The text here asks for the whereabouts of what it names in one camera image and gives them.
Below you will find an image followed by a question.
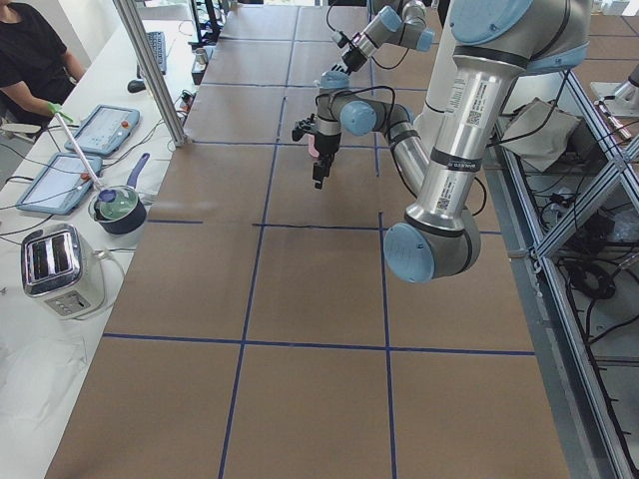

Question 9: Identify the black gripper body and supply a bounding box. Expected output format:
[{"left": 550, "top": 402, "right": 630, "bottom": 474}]
[
  {"left": 314, "top": 132, "right": 341, "bottom": 170},
  {"left": 341, "top": 42, "right": 372, "bottom": 73}
]

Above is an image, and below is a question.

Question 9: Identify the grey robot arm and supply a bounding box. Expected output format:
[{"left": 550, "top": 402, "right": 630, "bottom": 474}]
[
  {"left": 293, "top": 1, "right": 591, "bottom": 282},
  {"left": 329, "top": 0, "right": 435, "bottom": 75}
]

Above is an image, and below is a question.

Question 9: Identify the pink mesh pen holder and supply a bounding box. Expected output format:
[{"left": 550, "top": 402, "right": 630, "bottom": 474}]
[{"left": 308, "top": 135, "right": 320, "bottom": 159}]

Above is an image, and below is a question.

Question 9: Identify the metal cup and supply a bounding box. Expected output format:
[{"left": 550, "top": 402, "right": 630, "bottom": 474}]
[{"left": 194, "top": 48, "right": 209, "bottom": 65}]

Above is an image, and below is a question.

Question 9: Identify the black keyboard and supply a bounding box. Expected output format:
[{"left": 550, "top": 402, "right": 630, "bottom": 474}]
[{"left": 146, "top": 31, "right": 167, "bottom": 75}]

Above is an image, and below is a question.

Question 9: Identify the grey bag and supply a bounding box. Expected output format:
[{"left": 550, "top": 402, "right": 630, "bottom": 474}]
[{"left": 500, "top": 98, "right": 584, "bottom": 173}]

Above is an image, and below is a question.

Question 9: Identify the black computer mouse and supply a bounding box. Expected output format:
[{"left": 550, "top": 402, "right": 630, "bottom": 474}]
[{"left": 127, "top": 79, "right": 146, "bottom": 94}]

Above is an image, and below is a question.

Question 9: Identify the dark pot with glass lid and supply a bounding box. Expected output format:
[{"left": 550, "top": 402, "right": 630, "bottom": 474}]
[{"left": 88, "top": 153, "right": 150, "bottom": 235}]

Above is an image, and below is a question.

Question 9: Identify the blue teach pendant far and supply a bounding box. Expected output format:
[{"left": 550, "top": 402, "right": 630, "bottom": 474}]
[{"left": 73, "top": 104, "right": 141, "bottom": 157}]

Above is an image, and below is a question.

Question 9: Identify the blue teach pendant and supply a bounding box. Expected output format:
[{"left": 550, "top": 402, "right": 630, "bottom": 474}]
[
  {"left": 73, "top": 104, "right": 141, "bottom": 157},
  {"left": 16, "top": 152, "right": 93, "bottom": 216}
]

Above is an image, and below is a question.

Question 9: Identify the blue teach pendant near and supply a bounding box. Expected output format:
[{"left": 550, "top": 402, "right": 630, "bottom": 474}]
[{"left": 16, "top": 152, "right": 93, "bottom": 216}]

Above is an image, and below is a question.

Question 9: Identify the silver toaster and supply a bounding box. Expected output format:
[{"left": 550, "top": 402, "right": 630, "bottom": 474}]
[{"left": 20, "top": 224, "right": 106, "bottom": 319}]

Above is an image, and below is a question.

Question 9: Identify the person in black shirt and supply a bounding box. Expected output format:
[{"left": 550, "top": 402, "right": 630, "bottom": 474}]
[{"left": 1, "top": 1, "right": 86, "bottom": 126}]

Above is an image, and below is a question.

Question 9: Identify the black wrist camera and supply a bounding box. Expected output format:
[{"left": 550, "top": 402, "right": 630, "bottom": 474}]
[
  {"left": 292, "top": 114, "right": 317, "bottom": 142},
  {"left": 331, "top": 30, "right": 353, "bottom": 49}
]

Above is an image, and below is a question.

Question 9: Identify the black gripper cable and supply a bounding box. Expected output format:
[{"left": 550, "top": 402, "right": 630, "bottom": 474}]
[
  {"left": 325, "top": 0, "right": 415, "bottom": 71},
  {"left": 319, "top": 85, "right": 396, "bottom": 131}
]

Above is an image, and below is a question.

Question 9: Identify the aluminium frame post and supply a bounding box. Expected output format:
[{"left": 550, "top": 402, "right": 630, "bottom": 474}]
[{"left": 113, "top": 0, "right": 187, "bottom": 147}]

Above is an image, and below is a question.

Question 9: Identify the black cable bundle on floor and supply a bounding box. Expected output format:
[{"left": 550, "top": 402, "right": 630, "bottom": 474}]
[{"left": 541, "top": 189, "right": 639, "bottom": 479}]

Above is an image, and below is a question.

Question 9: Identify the aluminium frame rail right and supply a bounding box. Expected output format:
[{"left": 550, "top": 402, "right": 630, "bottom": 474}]
[{"left": 484, "top": 60, "right": 638, "bottom": 478}]

